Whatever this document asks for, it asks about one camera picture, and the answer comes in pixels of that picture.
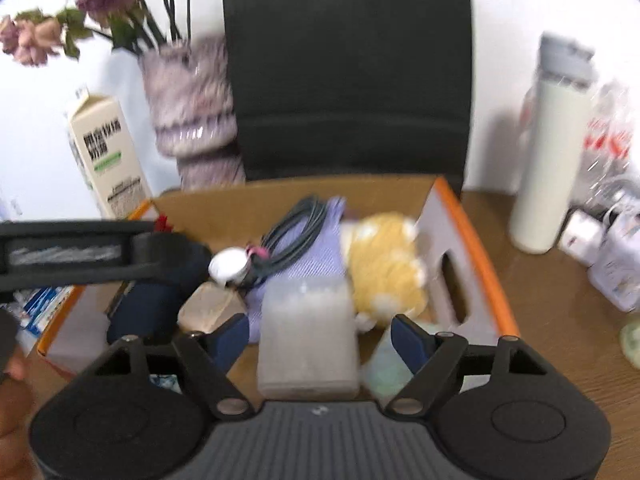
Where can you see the dried pink flowers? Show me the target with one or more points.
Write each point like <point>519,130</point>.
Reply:
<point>100,0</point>

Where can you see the iridescent plastic bag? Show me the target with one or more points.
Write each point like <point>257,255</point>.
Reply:
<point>385,367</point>

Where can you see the white and yellow plush toy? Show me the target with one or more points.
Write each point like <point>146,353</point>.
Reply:
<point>380,260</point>

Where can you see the blue white packet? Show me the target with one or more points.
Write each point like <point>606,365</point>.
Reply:
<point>45,310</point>

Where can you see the person's left hand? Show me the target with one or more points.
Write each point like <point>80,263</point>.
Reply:
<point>12,410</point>

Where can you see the pale tin with rabbit print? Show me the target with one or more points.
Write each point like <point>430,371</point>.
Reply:
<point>617,270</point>

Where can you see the white charger block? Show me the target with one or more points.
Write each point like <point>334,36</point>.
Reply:
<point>580,235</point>

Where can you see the purple textured vase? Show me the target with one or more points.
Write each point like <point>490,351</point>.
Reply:
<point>190,110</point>

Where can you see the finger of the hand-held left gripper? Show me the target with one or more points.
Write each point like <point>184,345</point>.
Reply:
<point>175,257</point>

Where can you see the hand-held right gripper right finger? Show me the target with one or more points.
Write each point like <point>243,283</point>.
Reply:
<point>410,342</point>

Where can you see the navy sleeved bottle white cap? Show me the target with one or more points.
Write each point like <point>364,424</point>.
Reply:
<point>145,310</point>

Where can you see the white thermos bottle grey lid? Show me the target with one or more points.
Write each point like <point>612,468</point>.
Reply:
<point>545,160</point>

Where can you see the red cardboard box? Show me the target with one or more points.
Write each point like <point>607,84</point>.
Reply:
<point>225,205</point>

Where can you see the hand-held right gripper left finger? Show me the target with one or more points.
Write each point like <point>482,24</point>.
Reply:
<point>230,342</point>

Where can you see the translucent cotton swab box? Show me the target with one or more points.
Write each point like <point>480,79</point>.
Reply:
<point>305,340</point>

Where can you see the white milk carton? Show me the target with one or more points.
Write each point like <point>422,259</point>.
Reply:
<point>107,160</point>

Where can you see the black chair back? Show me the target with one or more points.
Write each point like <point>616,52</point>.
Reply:
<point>350,60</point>

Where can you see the clear water bottle red label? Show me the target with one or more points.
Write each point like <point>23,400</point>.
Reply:
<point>607,135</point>

